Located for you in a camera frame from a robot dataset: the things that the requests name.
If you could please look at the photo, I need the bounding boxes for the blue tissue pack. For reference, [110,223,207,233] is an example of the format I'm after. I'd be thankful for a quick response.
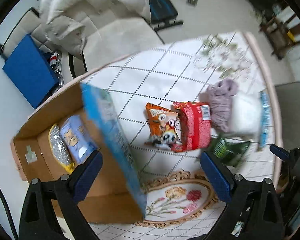
[61,115,98,165]

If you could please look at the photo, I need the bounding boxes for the red noodle packet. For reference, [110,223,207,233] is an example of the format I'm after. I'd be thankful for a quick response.
[173,101,211,152]

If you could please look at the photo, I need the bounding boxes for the light blue narrow packet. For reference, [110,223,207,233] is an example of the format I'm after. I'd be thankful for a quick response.
[258,90,270,151]

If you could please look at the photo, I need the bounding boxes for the dark green snack bag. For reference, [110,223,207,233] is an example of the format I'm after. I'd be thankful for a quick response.
[207,134,251,167]

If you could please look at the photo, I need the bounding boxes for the grey chair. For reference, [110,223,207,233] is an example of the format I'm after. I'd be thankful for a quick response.
[275,81,300,150]

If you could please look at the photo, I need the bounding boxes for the brown cardboard box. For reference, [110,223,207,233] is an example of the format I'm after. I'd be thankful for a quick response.
[12,82,146,223]

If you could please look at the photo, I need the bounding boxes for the white plastic pack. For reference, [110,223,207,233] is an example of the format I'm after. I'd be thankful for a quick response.
[228,92,262,136]

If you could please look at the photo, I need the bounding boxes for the yellow silver snack bag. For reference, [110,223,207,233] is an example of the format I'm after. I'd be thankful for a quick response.
[48,124,75,174]

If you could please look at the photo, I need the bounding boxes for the lavender fuzzy cloth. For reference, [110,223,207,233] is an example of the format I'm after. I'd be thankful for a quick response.
[199,78,238,133]

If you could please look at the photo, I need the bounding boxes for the orange snack bag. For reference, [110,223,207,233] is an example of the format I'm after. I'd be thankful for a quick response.
[145,103,181,151]

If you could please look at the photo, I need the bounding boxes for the dark wooden shelf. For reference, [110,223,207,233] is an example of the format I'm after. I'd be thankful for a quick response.
[260,6,300,60]

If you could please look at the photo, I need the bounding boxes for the blue flat board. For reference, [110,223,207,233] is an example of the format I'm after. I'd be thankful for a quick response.
[2,34,59,109]

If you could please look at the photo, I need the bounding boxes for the beige sofa chair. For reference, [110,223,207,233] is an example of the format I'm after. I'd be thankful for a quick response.
[0,8,164,83]

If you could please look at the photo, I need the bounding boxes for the blue black exercise bench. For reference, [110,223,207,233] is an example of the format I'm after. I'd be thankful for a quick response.
[149,0,184,32]

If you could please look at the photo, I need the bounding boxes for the white puffy jacket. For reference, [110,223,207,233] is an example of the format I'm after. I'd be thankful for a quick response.
[39,0,151,57]

